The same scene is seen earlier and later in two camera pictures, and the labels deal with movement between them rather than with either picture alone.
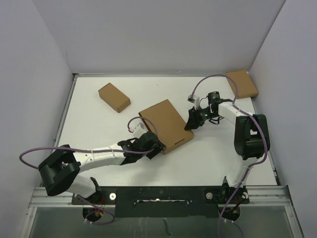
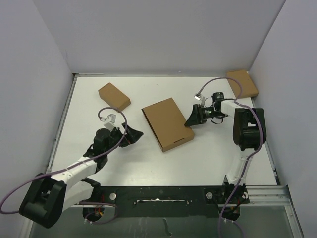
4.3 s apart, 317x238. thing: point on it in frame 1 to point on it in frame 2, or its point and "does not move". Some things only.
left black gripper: (157, 148) to (132, 136)
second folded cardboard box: (246, 87) does not move
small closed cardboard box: (114, 96) does not move
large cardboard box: (172, 129) does not move
